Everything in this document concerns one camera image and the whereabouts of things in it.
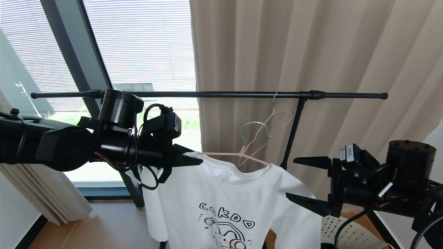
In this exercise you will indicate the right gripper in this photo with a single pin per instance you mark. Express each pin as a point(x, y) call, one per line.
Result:
point(356, 197)

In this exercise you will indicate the white garment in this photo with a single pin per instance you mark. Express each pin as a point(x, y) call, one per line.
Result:
point(221, 193)

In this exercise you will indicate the pink clothes hanger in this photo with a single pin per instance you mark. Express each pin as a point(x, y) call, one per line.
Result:
point(221, 153)
point(273, 110)

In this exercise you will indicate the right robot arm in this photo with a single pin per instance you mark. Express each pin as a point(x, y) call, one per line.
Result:
point(410, 162)

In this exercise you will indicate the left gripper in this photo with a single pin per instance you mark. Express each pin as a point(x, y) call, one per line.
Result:
point(138, 152)

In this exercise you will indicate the beige curtain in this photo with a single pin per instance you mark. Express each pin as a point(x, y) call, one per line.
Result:
point(45, 193)
point(311, 52)

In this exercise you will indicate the black clothes rack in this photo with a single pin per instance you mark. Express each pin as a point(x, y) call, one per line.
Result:
point(225, 94)

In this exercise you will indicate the white laundry basket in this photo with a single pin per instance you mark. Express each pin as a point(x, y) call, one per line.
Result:
point(356, 235)

